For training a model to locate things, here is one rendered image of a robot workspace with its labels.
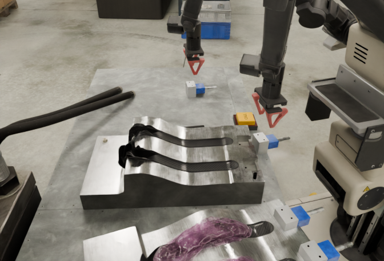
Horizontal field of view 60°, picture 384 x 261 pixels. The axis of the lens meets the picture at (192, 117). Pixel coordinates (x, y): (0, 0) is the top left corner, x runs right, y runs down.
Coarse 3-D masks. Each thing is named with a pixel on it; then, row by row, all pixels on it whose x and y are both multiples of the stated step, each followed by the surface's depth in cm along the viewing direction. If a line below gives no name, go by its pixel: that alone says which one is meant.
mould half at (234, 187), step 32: (160, 128) 104; (192, 128) 110; (224, 128) 109; (96, 160) 101; (128, 160) 90; (192, 160) 97; (224, 160) 97; (96, 192) 90; (128, 192) 90; (160, 192) 90; (192, 192) 91; (224, 192) 91; (256, 192) 92
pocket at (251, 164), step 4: (244, 160) 98; (248, 160) 98; (252, 160) 98; (256, 160) 98; (244, 164) 99; (248, 164) 99; (252, 164) 99; (256, 164) 97; (248, 168) 97; (252, 168) 97; (256, 168) 97
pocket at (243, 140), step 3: (237, 135) 106; (240, 135) 106; (243, 135) 106; (246, 135) 106; (240, 138) 107; (243, 138) 107; (246, 138) 107; (249, 138) 107; (240, 141) 108; (243, 141) 108; (246, 141) 108; (249, 141) 106; (240, 144) 107; (243, 144) 107; (246, 144) 107; (249, 144) 106
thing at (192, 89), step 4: (188, 84) 141; (192, 84) 141; (196, 84) 144; (200, 84) 144; (188, 88) 140; (192, 88) 140; (196, 88) 141; (200, 88) 141; (204, 88) 141; (208, 88) 144; (212, 88) 144; (216, 88) 145; (188, 92) 141; (192, 92) 141; (196, 92) 142; (200, 92) 142; (204, 92) 143; (188, 96) 142; (192, 96) 142
